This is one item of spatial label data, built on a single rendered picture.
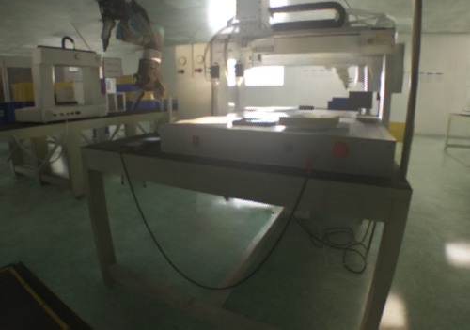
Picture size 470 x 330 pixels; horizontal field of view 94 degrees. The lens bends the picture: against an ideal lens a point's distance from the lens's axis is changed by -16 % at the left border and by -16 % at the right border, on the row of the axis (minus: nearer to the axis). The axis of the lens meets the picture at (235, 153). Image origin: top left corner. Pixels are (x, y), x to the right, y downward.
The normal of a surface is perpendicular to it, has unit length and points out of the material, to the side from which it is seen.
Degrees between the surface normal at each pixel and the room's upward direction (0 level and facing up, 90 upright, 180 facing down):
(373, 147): 90
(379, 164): 90
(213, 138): 90
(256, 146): 90
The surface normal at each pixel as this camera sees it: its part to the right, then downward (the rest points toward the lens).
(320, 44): -0.43, 0.20
